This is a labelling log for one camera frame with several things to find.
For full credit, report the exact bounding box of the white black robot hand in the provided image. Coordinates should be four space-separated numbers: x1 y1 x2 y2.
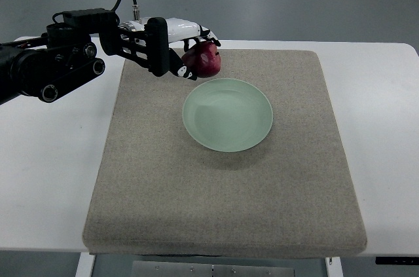
120 17 221 80

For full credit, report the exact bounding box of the metal plate under table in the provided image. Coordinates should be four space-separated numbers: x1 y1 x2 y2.
130 261 295 277

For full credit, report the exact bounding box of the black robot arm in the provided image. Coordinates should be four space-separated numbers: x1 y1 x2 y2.
1 9 184 103

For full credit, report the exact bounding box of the light green plate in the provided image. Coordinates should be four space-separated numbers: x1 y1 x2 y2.
182 78 274 153

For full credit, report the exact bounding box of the beige fabric mat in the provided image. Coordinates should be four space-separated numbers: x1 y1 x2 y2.
82 50 367 258

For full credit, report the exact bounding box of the black table control panel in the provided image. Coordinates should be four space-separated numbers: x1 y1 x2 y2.
375 257 419 266

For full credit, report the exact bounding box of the red apple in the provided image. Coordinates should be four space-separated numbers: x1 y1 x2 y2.
181 41 221 78

